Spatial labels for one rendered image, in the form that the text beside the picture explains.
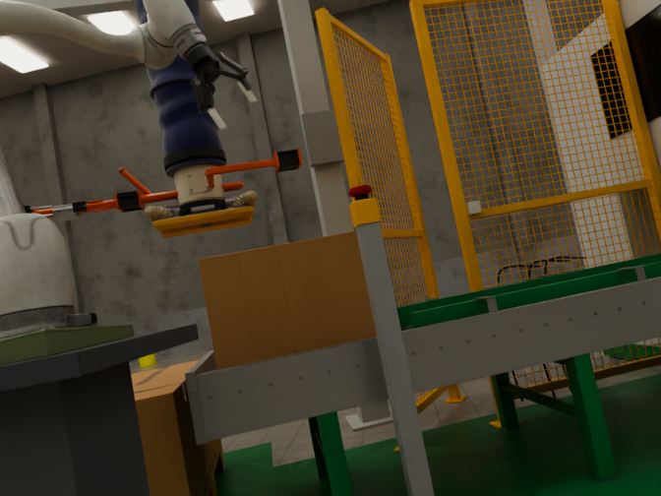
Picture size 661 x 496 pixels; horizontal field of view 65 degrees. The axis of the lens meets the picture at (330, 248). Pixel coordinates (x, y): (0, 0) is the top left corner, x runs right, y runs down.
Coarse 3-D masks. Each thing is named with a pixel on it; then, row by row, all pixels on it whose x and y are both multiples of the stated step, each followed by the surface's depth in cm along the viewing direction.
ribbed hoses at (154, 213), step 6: (246, 192) 185; (252, 192) 185; (240, 198) 183; (246, 198) 183; (252, 198) 184; (234, 204) 183; (240, 204) 182; (246, 204) 193; (252, 204) 197; (150, 210) 177; (156, 210) 177; (162, 210) 177; (150, 216) 178; (156, 216) 178; (162, 216) 177; (168, 216) 177
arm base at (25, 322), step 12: (24, 312) 103; (36, 312) 104; (48, 312) 105; (60, 312) 107; (72, 312) 110; (0, 324) 102; (12, 324) 102; (24, 324) 102; (36, 324) 103; (48, 324) 103; (60, 324) 105; (72, 324) 107; (84, 324) 107; (96, 324) 116; (0, 336) 101; (12, 336) 101
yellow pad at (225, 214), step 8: (224, 208) 182; (240, 208) 179; (248, 208) 180; (184, 216) 177; (192, 216) 176; (200, 216) 176; (208, 216) 177; (216, 216) 178; (224, 216) 178; (232, 216) 181; (240, 216) 185; (248, 216) 188; (160, 224) 174; (168, 224) 175; (176, 224) 178; (184, 224) 180; (192, 224) 184
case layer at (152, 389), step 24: (144, 384) 202; (168, 384) 187; (144, 408) 163; (168, 408) 164; (144, 432) 163; (168, 432) 164; (192, 432) 186; (144, 456) 162; (168, 456) 163; (192, 456) 178; (168, 480) 162; (192, 480) 170
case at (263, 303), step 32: (224, 256) 171; (256, 256) 172; (288, 256) 173; (320, 256) 175; (352, 256) 176; (224, 288) 170; (256, 288) 171; (288, 288) 172; (320, 288) 174; (352, 288) 175; (224, 320) 169; (256, 320) 170; (288, 320) 171; (320, 320) 172; (352, 320) 174; (224, 352) 168; (256, 352) 169; (288, 352) 170
